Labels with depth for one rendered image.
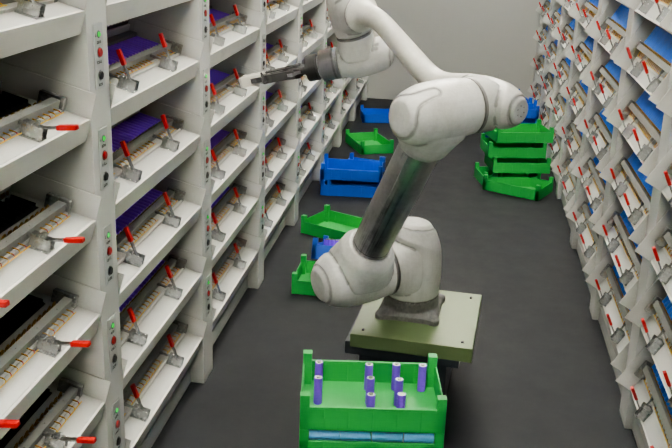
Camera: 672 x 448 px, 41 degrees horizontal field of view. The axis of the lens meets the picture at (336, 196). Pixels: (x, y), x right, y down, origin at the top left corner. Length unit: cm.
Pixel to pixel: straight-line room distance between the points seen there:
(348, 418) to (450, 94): 72
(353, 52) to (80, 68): 98
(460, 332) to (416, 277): 20
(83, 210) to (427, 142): 74
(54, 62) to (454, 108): 83
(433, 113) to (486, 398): 105
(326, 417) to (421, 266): 72
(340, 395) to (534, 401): 86
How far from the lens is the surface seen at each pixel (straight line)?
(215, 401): 261
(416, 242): 244
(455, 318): 257
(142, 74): 211
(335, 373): 205
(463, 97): 198
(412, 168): 206
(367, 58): 249
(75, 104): 174
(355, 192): 436
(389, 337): 245
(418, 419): 189
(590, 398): 278
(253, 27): 302
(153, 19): 240
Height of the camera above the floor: 134
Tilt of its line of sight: 18 degrees down
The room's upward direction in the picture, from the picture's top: 2 degrees clockwise
